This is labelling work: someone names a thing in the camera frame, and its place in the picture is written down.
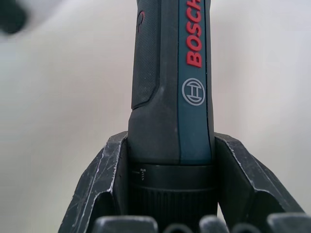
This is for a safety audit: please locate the blurred black object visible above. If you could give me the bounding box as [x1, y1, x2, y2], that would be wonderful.
[0, 0, 28, 34]

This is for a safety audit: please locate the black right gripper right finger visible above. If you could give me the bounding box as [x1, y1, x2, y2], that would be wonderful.
[213, 132, 309, 233]

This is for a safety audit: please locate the blue black Bosch electric screwdriver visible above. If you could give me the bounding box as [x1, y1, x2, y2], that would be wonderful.
[126, 0, 219, 219]

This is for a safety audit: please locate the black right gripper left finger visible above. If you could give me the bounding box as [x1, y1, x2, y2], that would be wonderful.
[57, 131, 133, 233]

